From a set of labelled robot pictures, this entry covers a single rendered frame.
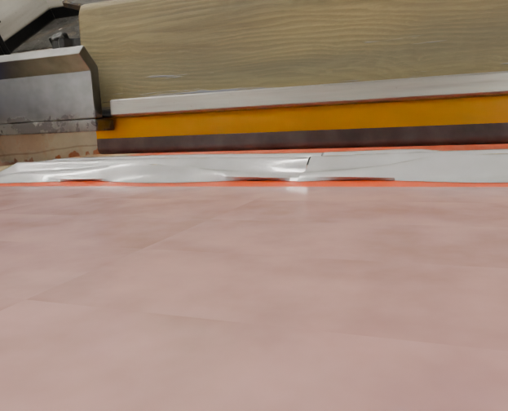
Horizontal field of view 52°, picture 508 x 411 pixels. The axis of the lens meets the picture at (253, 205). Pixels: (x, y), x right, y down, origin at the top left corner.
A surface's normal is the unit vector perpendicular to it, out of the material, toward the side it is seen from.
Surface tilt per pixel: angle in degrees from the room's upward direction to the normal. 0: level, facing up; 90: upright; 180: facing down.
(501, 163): 12
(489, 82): 56
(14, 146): 90
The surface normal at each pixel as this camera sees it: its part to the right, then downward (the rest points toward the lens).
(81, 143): 0.93, 0.01
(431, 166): -0.26, -0.62
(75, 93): -0.37, 0.17
